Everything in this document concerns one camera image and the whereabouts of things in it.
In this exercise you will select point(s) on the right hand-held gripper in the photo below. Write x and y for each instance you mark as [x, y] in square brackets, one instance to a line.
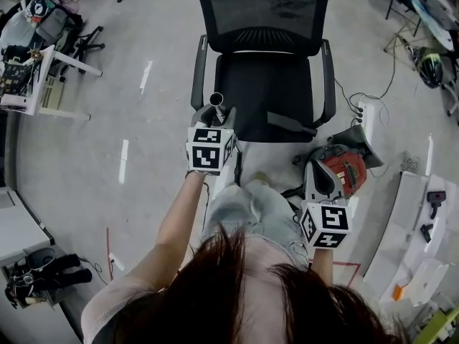
[333, 217]

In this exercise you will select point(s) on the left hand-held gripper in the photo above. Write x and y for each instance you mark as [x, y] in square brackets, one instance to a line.
[206, 156]

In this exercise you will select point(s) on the person's right forearm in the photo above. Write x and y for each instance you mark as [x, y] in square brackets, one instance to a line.
[322, 263]

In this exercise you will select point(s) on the person's left forearm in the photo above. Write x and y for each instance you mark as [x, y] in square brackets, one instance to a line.
[179, 210]

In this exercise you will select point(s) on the red vacuum cleaner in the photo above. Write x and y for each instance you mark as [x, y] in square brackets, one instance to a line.
[349, 170]

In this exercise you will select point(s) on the black mesh office chair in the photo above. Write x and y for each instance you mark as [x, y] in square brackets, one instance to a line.
[265, 95]

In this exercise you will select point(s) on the black wrist band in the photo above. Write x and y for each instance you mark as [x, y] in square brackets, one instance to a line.
[195, 173]

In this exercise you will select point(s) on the person's beige shoe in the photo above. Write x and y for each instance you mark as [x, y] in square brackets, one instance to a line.
[261, 177]

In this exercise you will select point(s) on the dark gray bag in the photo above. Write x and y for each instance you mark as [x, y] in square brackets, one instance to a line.
[362, 138]

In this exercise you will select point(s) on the person's light jeans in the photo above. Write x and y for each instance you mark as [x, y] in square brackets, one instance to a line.
[251, 206]

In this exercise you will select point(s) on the long white power strip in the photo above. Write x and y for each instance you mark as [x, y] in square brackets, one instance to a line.
[365, 111]

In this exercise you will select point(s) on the white curved table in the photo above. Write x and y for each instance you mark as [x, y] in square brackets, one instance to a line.
[405, 228]

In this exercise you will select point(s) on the orange box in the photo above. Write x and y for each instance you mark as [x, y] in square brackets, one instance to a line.
[398, 293]

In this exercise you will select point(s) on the white chair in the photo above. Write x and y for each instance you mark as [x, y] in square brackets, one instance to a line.
[452, 102]

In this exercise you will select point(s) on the black green helmet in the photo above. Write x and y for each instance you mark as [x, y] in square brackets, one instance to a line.
[428, 66]

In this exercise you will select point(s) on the green boxes under desk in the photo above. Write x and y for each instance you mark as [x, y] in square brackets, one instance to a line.
[52, 91]

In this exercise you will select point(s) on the small white power strip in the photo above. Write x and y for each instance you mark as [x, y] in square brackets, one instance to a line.
[116, 262]

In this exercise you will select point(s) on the white desk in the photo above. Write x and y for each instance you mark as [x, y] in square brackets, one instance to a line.
[46, 74]

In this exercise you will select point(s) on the gray office chair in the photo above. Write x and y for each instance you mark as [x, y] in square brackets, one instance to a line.
[61, 23]

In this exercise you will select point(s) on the gold star ornament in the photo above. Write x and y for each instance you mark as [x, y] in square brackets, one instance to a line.
[36, 54]

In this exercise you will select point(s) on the white blue patterned board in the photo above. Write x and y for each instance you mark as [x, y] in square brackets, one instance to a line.
[430, 20]

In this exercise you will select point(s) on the sticker-covered black monitor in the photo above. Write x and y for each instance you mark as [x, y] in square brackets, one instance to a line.
[14, 77]

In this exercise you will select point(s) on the black fabric bundle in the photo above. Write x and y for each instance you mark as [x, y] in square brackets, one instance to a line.
[71, 269]

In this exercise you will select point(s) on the colourful backpack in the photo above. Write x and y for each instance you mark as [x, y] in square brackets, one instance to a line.
[37, 7]

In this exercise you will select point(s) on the person's light shirt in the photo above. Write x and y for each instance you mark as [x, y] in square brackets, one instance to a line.
[107, 306]

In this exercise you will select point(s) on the gray cabinet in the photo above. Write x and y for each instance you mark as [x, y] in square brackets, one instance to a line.
[21, 220]

